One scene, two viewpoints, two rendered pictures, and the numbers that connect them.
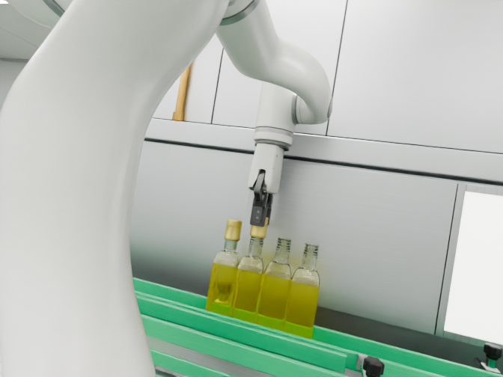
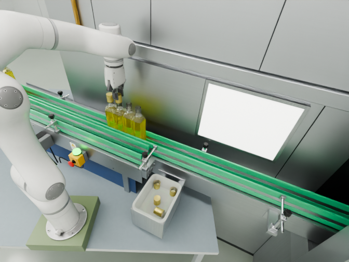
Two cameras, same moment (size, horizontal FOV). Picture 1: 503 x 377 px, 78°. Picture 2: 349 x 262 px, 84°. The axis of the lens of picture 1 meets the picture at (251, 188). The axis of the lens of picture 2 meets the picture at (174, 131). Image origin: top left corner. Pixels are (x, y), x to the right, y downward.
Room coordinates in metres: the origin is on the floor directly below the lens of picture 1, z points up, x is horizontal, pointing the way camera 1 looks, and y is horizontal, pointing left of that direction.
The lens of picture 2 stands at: (-0.14, -0.40, 1.87)
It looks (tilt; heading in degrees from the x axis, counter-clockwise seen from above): 40 degrees down; 5
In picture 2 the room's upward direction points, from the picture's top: 6 degrees clockwise
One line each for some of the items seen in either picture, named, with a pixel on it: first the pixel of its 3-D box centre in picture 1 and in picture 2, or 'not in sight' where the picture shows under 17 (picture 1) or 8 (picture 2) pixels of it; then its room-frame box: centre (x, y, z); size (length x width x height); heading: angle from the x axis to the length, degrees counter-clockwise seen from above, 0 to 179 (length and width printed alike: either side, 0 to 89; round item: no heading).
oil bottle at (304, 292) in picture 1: (300, 319); (138, 130); (0.64, -0.14, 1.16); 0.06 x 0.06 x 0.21; 74
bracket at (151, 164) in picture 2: not in sight; (149, 168); (0.51, -0.23, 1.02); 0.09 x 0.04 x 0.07; 165
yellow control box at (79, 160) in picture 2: not in sight; (78, 157); (0.54, 0.20, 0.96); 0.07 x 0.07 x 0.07; 75
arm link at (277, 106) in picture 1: (281, 102); (112, 41); (0.67, -0.03, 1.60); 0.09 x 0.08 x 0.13; 66
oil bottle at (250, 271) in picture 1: (246, 304); (121, 123); (0.67, -0.03, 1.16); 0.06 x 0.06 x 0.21; 74
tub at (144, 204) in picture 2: not in sight; (157, 199); (0.37, -0.31, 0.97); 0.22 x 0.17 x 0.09; 165
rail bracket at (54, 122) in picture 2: not in sight; (51, 126); (0.61, 0.36, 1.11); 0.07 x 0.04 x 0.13; 165
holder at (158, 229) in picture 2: not in sight; (160, 200); (0.39, -0.32, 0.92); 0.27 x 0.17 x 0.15; 165
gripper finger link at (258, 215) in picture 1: (257, 210); (113, 94); (0.64, -0.02, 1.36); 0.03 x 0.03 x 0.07; 74
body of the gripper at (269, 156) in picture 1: (268, 167); (115, 74); (0.67, -0.03, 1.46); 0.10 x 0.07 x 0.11; 164
